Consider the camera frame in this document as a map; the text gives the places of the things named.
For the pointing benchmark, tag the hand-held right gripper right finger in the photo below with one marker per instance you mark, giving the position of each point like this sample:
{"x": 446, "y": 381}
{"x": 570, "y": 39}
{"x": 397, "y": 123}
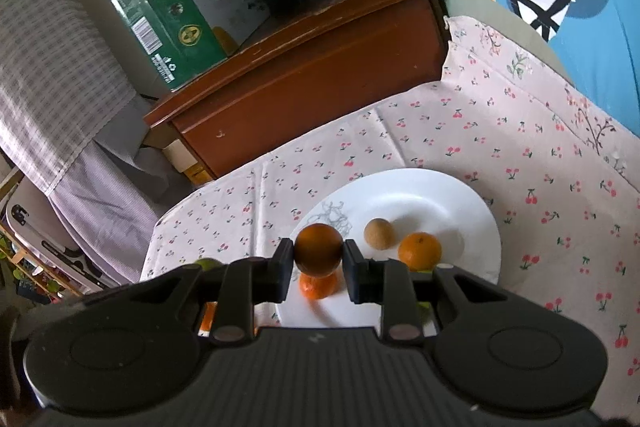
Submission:
{"x": 356, "y": 277}

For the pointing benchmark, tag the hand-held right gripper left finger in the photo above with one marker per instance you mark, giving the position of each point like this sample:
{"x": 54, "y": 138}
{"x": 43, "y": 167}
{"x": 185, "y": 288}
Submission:
{"x": 285, "y": 273}

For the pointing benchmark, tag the tan kiwi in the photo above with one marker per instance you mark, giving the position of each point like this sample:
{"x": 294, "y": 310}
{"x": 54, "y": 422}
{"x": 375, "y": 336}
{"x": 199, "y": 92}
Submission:
{"x": 380, "y": 234}

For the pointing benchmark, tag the white plate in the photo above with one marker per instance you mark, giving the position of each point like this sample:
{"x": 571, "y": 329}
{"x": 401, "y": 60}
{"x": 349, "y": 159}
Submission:
{"x": 425, "y": 202}

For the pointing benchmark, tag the cardboard box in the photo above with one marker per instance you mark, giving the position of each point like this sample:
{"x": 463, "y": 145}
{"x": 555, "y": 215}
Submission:
{"x": 192, "y": 170}

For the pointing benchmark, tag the grey cloth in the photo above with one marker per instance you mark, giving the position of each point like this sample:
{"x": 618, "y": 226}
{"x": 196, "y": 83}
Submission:
{"x": 150, "y": 179}

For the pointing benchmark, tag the cherry print tablecloth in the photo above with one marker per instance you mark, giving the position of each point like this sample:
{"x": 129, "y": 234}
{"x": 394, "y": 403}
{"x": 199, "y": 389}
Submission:
{"x": 525, "y": 232}

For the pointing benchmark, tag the lilac gingham cloth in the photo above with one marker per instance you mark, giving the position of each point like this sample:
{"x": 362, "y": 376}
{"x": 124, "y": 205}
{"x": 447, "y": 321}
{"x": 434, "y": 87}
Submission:
{"x": 110, "y": 217}

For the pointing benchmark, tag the brown wooden cabinet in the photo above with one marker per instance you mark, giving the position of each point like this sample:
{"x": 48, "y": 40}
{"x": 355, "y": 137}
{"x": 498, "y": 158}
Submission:
{"x": 310, "y": 82}

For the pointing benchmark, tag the floral branch print cloth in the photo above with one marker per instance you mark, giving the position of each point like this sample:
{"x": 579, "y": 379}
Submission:
{"x": 480, "y": 52}

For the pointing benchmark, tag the green printed carton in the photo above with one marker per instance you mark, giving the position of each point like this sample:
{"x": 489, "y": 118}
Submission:
{"x": 165, "y": 22}

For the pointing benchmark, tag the grey-green bed sheet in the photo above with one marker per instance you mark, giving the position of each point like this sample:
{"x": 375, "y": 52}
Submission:
{"x": 480, "y": 2}

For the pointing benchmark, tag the plaid cloth with lace trim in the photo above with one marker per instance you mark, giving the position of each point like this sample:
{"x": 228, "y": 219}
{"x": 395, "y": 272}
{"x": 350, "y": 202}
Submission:
{"x": 50, "y": 72}

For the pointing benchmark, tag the white folding frame black trim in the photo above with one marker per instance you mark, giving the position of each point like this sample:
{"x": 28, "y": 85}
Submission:
{"x": 45, "y": 232}

